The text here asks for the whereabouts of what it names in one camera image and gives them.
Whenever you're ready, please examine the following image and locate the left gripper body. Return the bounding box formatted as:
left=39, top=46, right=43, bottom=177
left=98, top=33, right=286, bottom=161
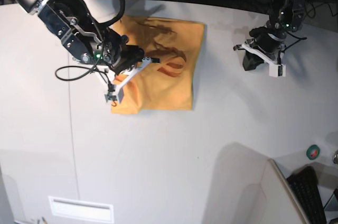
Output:
left=245, top=30, right=287, bottom=59

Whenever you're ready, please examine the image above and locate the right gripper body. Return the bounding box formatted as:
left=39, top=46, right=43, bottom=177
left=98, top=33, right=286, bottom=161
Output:
left=105, top=45, right=160, bottom=75

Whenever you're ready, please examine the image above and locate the orange yellow t-shirt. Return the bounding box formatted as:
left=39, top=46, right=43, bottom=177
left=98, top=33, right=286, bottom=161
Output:
left=111, top=16, right=204, bottom=115

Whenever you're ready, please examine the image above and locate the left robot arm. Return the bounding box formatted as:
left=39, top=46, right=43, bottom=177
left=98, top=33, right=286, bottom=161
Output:
left=233, top=0, right=305, bottom=77

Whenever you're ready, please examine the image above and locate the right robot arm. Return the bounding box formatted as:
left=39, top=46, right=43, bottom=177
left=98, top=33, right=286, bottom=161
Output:
left=15, top=0, right=160, bottom=75

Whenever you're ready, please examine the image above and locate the green tape roll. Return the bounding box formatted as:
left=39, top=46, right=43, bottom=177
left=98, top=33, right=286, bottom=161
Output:
left=306, top=145, right=321, bottom=161

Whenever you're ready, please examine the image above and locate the white partition panel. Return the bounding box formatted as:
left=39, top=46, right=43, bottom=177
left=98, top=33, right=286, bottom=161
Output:
left=202, top=143, right=309, bottom=223

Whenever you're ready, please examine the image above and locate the silver round knob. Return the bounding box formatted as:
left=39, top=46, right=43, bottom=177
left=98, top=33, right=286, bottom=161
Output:
left=332, top=151, right=338, bottom=165

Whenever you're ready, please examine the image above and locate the black computer keyboard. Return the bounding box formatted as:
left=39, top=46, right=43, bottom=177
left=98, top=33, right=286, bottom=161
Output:
left=287, top=166, right=326, bottom=224

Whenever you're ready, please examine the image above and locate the white recessed table hatch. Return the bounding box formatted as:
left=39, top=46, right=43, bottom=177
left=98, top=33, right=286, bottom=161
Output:
left=48, top=196, right=115, bottom=223

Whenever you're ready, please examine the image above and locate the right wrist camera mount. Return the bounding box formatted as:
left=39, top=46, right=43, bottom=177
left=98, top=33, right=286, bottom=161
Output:
left=96, top=61, right=150, bottom=106

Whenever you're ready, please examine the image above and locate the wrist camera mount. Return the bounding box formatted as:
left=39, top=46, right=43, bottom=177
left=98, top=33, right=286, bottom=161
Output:
left=96, top=61, right=150, bottom=106
left=241, top=43, right=286, bottom=78

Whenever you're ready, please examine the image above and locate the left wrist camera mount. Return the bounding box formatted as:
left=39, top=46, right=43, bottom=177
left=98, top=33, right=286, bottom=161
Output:
left=241, top=43, right=286, bottom=78

